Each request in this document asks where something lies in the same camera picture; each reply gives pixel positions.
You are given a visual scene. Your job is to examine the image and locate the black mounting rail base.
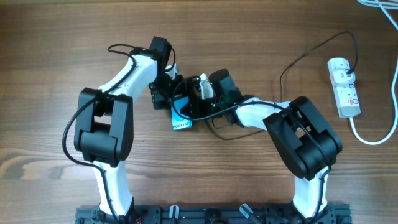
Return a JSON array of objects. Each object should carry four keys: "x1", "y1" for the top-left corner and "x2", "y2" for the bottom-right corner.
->
[{"x1": 75, "y1": 203, "x2": 353, "y2": 224}]

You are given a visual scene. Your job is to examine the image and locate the black charger cable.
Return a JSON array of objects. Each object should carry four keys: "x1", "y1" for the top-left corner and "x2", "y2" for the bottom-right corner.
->
[{"x1": 203, "y1": 30, "x2": 359, "y2": 141}]

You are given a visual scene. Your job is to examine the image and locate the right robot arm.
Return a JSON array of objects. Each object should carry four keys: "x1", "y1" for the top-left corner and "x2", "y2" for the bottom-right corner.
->
[{"x1": 172, "y1": 69, "x2": 342, "y2": 223}]

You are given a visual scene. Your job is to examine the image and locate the white power strip cord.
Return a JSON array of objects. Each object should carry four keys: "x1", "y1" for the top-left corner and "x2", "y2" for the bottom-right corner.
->
[{"x1": 349, "y1": 55, "x2": 398, "y2": 146}]

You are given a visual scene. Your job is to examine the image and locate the white power strip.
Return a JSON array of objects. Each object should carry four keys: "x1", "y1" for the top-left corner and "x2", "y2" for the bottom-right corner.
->
[{"x1": 327, "y1": 57, "x2": 361, "y2": 118}]

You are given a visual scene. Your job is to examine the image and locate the white cables top right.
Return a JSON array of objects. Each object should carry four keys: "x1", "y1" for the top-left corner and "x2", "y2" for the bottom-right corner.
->
[{"x1": 356, "y1": 0, "x2": 398, "y2": 32}]

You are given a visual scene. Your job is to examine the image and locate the white charger plug adapter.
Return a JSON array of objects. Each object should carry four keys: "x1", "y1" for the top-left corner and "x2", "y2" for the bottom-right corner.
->
[{"x1": 331, "y1": 70, "x2": 356, "y2": 86}]

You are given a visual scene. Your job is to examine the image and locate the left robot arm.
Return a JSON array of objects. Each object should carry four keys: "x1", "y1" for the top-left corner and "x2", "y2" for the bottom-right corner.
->
[{"x1": 69, "y1": 37, "x2": 182, "y2": 223}]

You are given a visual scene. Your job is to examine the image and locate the blue Galaxy smartphone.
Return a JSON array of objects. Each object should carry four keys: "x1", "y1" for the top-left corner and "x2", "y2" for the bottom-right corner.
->
[{"x1": 171, "y1": 96, "x2": 192, "y2": 131}]

